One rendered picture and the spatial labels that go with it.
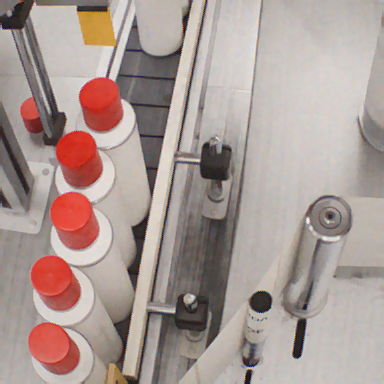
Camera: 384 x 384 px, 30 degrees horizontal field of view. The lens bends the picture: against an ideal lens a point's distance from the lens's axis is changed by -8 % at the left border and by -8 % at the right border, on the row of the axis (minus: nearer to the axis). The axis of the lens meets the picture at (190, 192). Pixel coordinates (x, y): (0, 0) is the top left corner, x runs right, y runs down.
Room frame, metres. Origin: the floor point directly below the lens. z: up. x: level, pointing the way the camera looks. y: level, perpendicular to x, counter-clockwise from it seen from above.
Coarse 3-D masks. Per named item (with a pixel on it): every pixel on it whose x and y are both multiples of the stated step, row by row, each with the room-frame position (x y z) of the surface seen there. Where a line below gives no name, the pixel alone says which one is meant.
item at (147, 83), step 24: (192, 0) 0.62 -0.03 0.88; (120, 72) 0.51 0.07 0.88; (144, 72) 0.51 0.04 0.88; (168, 72) 0.50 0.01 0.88; (192, 72) 0.53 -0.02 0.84; (120, 96) 0.48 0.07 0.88; (144, 96) 0.47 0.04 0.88; (168, 96) 0.47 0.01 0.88; (144, 120) 0.44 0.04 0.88; (144, 144) 0.41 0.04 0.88; (144, 240) 0.30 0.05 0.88; (120, 336) 0.20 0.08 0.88; (144, 336) 0.20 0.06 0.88; (120, 360) 0.18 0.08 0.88
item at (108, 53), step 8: (120, 0) 0.56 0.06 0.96; (128, 0) 0.55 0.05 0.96; (120, 8) 0.54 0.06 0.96; (128, 8) 0.55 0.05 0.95; (120, 16) 0.53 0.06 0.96; (120, 24) 0.52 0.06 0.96; (120, 32) 0.51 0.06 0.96; (104, 48) 0.48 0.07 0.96; (112, 48) 0.48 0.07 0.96; (104, 56) 0.47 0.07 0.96; (112, 56) 0.47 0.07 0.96; (104, 64) 0.46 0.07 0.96; (96, 72) 0.45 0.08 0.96; (104, 72) 0.45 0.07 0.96; (40, 320) 0.20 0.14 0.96
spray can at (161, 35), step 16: (144, 0) 0.53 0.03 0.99; (160, 0) 0.52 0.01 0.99; (176, 0) 0.53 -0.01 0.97; (144, 16) 0.53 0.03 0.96; (160, 16) 0.52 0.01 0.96; (176, 16) 0.53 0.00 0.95; (144, 32) 0.53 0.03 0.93; (160, 32) 0.52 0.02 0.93; (176, 32) 0.53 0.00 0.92; (144, 48) 0.53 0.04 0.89; (160, 48) 0.52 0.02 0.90; (176, 48) 0.53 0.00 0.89
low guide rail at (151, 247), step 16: (192, 16) 0.56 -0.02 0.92; (192, 32) 0.53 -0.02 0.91; (192, 48) 0.51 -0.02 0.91; (192, 64) 0.50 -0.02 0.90; (176, 80) 0.46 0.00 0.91; (176, 96) 0.44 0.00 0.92; (176, 112) 0.42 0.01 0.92; (176, 128) 0.40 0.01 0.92; (176, 144) 0.39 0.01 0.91; (160, 160) 0.37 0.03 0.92; (160, 176) 0.35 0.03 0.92; (160, 192) 0.33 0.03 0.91; (160, 208) 0.32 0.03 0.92; (160, 224) 0.30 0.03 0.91; (144, 256) 0.27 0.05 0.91; (144, 272) 0.25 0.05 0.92; (144, 288) 0.24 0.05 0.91; (144, 304) 0.22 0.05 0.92; (144, 320) 0.21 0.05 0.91; (128, 336) 0.19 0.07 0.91; (128, 352) 0.18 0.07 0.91; (128, 368) 0.16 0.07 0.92
